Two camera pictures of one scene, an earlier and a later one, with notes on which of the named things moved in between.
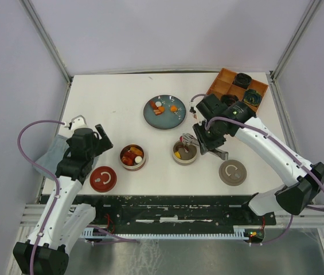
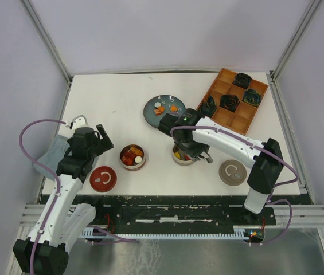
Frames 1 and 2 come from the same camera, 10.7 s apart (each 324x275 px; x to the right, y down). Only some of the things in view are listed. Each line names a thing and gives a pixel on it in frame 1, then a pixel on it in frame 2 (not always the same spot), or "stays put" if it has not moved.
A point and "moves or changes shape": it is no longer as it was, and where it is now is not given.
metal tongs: x=188 y=139 moves or changes shape
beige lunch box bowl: x=183 y=155 stays put
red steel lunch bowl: x=133 y=157 stays put
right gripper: x=205 y=144 -> x=197 y=151
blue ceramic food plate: x=164 y=112 stays put
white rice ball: x=138 y=159 stays put
